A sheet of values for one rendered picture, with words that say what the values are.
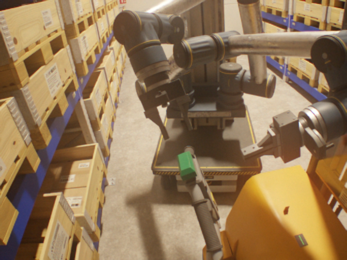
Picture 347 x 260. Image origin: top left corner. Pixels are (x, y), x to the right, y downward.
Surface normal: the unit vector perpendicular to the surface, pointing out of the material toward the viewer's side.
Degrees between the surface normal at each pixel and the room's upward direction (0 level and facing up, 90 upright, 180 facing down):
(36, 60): 90
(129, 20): 72
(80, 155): 90
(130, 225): 0
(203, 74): 90
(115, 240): 0
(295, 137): 90
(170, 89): 62
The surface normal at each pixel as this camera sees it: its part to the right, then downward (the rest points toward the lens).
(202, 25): -0.12, 0.57
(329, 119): -0.16, -0.10
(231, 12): 0.12, 0.55
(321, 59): -0.89, 0.32
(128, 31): -0.57, 0.29
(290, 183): -0.10, -0.82
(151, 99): -0.07, 0.11
